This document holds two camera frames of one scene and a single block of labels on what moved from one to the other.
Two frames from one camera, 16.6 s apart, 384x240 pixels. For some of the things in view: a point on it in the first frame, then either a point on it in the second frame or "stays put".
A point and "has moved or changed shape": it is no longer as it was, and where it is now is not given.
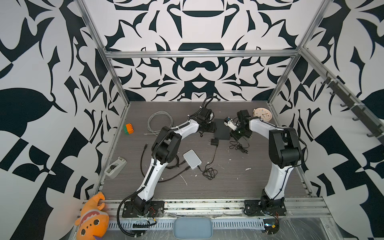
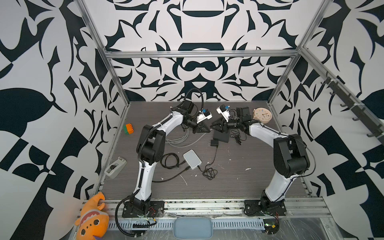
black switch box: (223, 131) stays put
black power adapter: (242, 143) has moved or changed shape
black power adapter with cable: (210, 173) stays put
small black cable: (176, 165) stays put
